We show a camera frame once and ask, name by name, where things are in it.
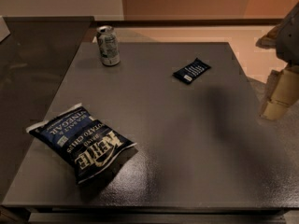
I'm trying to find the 7up soda can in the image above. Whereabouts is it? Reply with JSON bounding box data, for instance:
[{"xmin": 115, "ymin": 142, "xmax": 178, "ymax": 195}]
[{"xmin": 96, "ymin": 25, "xmax": 121, "ymax": 66}]

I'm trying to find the white paper sheet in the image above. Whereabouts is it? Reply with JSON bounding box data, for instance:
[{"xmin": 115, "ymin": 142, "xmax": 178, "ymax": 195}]
[{"xmin": 0, "ymin": 16, "xmax": 10, "ymax": 42}]

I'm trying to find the dark blue rxbar wrapper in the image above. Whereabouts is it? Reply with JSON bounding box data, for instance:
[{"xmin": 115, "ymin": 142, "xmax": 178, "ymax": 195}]
[{"xmin": 173, "ymin": 58, "xmax": 210, "ymax": 84}]

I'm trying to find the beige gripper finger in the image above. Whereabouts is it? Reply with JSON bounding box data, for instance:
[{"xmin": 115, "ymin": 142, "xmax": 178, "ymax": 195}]
[
  {"xmin": 256, "ymin": 25, "xmax": 279, "ymax": 49},
  {"xmin": 260, "ymin": 65, "xmax": 299, "ymax": 120}
]

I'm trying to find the blue kettle chips bag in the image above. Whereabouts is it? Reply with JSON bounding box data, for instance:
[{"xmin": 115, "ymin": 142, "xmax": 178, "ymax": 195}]
[{"xmin": 26, "ymin": 104, "xmax": 135, "ymax": 184}]

